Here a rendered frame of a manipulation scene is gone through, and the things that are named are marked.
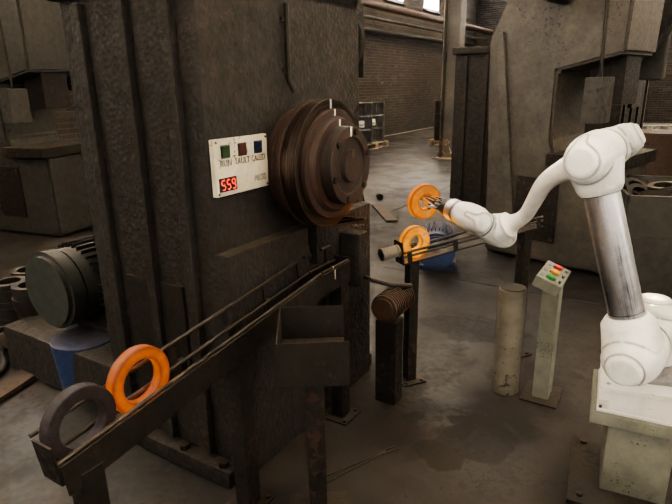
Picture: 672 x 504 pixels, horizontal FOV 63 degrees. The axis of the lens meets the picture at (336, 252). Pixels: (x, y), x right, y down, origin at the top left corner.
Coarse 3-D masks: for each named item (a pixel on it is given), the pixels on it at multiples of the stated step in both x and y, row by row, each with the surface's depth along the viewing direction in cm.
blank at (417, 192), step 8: (424, 184) 233; (416, 192) 232; (424, 192) 234; (432, 192) 235; (408, 200) 234; (416, 200) 233; (408, 208) 236; (416, 208) 235; (424, 208) 238; (432, 208) 238; (416, 216) 236; (424, 216) 238
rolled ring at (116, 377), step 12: (132, 348) 142; (144, 348) 143; (156, 348) 146; (120, 360) 138; (132, 360) 140; (156, 360) 147; (120, 372) 137; (156, 372) 150; (168, 372) 151; (108, 384) 137; (120, 384) 138; (156, 384) 149; (120, 396) 138; (144, 396) 147; (156, 396) 149; (120, 408) 139
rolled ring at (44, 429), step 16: (80, 384) 129; (96, 384) 132; (64, 400) 124; (80, 400) 128; (96, 400) 133; (112, 400) 135; (48, 416) 122; (112, 416) 136; (48, 432) 122; (96, 432) 134; (64, 448) 126
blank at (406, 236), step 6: (408, 228) 246; (414, 228) 245; (420, 228) 247; (402, 234) 246; (408, 234) 245; (414, 234) 246; (420, 234) 248; (426, 234) 249; (402, 240) 244; (408, 240) 246; (420, 240) 250; (426, 240) 250; (408, 246) 246; (420, 246) 250; (414, 252) 249; (414, 258) 250
